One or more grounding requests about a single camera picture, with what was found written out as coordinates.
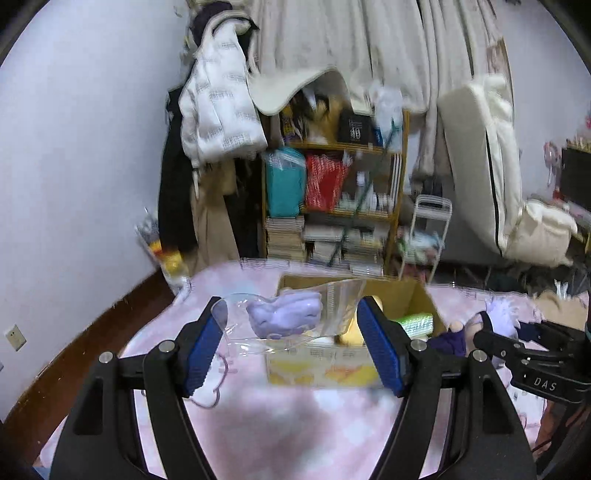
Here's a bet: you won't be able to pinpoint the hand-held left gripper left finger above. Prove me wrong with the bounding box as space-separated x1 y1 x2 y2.
48 295 229 480

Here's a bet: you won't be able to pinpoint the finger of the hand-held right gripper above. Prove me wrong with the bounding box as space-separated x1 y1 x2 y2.
517 320 580 349
472 329 529 367

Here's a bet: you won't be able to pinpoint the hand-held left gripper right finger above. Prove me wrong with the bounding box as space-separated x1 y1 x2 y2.
357 295 539 480

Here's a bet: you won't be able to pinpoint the purple-haired plush doll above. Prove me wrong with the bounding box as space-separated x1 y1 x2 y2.
427 298 522 365

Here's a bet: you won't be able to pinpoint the green and white tissue pack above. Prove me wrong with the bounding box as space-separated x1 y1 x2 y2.
399 313 435 337

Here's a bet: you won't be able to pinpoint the cardboard box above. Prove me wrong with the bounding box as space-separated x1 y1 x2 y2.
264 274 448 391

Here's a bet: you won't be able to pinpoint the purple cloth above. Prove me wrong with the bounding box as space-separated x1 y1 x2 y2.
215 279 368 358

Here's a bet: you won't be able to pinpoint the yellow dog plush toy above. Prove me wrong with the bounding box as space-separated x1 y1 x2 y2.
339 295 384 347

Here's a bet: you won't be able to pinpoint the clear bag with yellow items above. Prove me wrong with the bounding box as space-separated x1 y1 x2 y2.
136 210 192 296

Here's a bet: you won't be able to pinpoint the pink printed blanket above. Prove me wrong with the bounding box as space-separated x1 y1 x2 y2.
39 261 591 480

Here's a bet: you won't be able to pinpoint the beige trousers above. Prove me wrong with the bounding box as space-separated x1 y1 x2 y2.
191 161 241 273

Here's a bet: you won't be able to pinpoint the stack of books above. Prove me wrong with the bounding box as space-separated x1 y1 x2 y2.
265 215 393 278

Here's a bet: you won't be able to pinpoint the group of small bottles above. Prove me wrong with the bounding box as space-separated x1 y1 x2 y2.
342 171 398 213

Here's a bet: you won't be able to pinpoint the green pole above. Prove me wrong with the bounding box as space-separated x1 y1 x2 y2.
325 117 398 268

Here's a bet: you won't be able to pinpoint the dark cabinet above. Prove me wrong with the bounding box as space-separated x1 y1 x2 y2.
558 138 591 204

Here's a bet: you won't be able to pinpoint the black coat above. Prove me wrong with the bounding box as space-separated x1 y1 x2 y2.
158 88 199 252

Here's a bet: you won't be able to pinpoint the red patterned bag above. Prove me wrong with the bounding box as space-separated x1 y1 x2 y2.
305 154 352 213

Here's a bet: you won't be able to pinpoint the teal bag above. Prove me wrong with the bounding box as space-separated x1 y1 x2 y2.
265 150 308 217

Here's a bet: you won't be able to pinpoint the cream folded mattress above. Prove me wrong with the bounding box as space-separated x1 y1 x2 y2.
436 76 578 268

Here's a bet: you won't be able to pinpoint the wooden bookshelf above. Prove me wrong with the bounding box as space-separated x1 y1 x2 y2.
261 106 411 278

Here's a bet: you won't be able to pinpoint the black box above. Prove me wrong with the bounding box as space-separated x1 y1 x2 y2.
337 111 375 145

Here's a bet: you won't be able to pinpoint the tan fabric item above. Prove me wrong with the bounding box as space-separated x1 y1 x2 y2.
309 95 345 141

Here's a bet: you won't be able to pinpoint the white plastic bag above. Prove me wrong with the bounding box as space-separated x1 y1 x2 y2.
369 85 404 148

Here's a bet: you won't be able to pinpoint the dark printed bag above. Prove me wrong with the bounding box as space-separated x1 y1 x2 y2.
281 90 319 139

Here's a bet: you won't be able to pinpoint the white puffer jacket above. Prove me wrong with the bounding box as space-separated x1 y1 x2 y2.
179 18 269 162

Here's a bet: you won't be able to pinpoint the pale patterned curtain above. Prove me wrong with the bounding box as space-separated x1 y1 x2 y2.
249 0 513 171

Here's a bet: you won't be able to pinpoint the white wall socket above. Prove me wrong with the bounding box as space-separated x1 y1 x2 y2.
4 324 27 352

